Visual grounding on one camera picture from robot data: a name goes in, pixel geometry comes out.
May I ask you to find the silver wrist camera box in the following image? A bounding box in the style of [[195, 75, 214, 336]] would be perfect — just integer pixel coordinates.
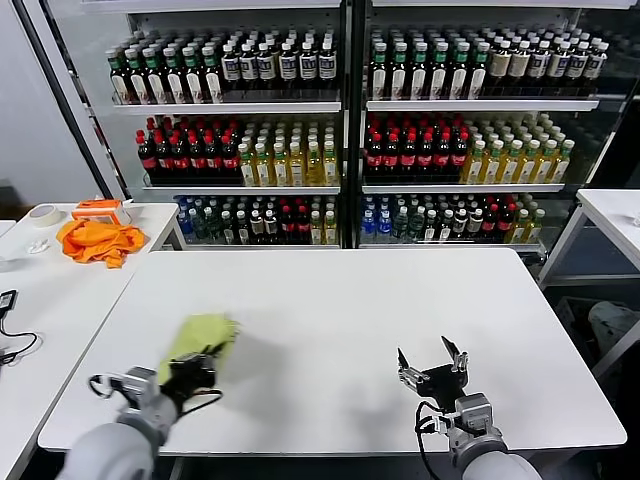
[[117, 366, 161, 409], [452, 392, 494, 431]]

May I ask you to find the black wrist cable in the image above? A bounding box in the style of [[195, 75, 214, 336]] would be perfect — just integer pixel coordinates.
[[88, 373, 224, 416], [413, 402, 454, 454]]

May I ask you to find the navy-label dark drink bottle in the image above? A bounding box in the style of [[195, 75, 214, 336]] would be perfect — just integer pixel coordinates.
[[529, 40, 551, 92], [548, 41, 571, 92], [567, 41, 591, 93], [585, 42, 609, 93], [220, 44, 239, 92], [277, 42, 298, 92], [237, 43, 258, 92], [297, 42, 318, 92], [317, 41, 337, 92], [256, 42, 277, 92]]

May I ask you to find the left beverage shelf rack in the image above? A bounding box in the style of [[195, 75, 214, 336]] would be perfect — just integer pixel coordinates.
[[14, 0, 351, 251]]

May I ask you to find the masking tape roll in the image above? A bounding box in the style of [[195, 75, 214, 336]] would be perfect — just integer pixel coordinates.
[[27, 204, 67, 230]]

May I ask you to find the right beverage shelf rack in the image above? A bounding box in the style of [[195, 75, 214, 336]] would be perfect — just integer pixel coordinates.
[[349, 0, 640, 264]]

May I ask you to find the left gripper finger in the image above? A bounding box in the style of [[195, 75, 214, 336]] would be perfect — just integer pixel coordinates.
[[203, 345, 227, 381], [172, 343, 225, 366]]

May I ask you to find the beige-label dark drink bottle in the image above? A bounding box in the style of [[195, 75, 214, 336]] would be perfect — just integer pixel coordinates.
[[509, 40, 533, 92], [488, 40, 513, 92]]

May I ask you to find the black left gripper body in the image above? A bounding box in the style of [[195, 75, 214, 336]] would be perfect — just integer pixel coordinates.
[[162, 362, 218, 406]]

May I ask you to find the light green t-shirt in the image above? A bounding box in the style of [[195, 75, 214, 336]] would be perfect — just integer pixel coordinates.
[[157, 312, 241, 389]]

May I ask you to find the white plastic bag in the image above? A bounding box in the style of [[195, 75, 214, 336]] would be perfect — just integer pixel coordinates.
[[587, 299, 637, 349]]

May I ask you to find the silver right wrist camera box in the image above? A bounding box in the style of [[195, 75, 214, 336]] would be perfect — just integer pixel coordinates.
[[452, 392, 494, 431]]

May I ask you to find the green-cap dark tea bottle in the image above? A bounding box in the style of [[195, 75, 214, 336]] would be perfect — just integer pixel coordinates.
[[141, 47, 164, 105], [429, 42, 450, 100], [123, 48, 147, 105], [449, 42, 471, 100], [199, 45, 224, 105], [469, 42, 491, 100], [389, 42, 409, 100], [108, 49, 129, 105], [369, 42, 389, 100], [409, 42, 429, 100], [160, 47, 183, 105], [179, 46, 203, 105]]

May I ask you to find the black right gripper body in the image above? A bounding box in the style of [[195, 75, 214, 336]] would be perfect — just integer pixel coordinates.
[[417, 364, 469, 404]]

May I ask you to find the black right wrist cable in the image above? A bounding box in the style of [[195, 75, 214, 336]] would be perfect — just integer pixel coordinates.
[[413, 402, 454, 454]]

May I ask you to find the beverage shelf rack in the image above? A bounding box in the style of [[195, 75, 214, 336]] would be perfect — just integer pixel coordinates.
[[349, 0, 640, 264], [14, 0, 351, 251]]

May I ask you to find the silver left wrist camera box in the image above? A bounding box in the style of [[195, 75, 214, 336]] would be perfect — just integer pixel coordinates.
[[117, 366, 161, 409]]

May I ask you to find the clear box with orange lid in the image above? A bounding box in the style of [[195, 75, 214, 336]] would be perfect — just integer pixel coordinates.
[[69, 198, 132, 227]]

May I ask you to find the black plastic crate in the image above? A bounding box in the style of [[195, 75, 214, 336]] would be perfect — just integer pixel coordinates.
[[554, 295, 640, 369]]

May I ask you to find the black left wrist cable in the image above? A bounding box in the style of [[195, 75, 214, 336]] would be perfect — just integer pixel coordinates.
[[88, 373, 224, 416]]

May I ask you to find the crumpled orange cloth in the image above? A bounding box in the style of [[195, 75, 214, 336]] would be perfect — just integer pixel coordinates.
[[54, 219, 147, 271]]

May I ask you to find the thin black table cable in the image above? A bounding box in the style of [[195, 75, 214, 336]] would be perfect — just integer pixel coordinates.
[[0, 309, 40, 366]]

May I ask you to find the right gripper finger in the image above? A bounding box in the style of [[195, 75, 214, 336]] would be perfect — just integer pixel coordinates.
[[396, 347, 431, 391], [440, 335, 471, 376]]

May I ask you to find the white side table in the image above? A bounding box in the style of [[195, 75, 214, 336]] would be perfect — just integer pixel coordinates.
[[0, 202, 181, 274], [537, 187, 640, 381]]

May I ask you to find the small red-cap cola bottle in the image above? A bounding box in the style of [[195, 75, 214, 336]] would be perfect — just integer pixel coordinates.
[[497, 203, 516, 244], [482, 203, 500, 244], [295, 204, 312, 245], [278, 204, 297, 245]]

